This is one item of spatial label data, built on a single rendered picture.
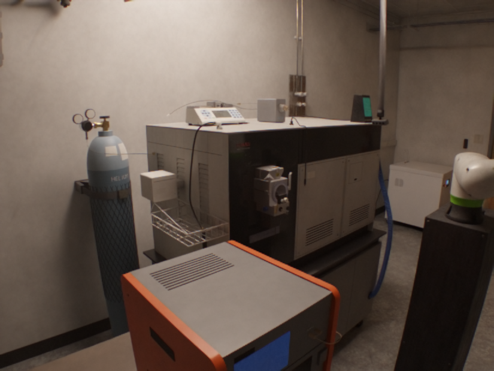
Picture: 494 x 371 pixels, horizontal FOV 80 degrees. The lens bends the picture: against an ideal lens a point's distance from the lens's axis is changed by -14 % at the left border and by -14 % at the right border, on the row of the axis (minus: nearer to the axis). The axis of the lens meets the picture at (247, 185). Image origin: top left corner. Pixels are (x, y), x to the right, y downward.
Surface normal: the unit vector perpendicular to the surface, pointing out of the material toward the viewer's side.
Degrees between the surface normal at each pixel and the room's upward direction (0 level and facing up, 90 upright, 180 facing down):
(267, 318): 0
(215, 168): 90
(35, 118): 90
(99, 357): 0
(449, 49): 90
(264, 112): 90
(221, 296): 0
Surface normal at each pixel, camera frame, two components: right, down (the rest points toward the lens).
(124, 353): 0.00, -0.97
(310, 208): 0.66, 0.18
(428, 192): -0.75, 0.16
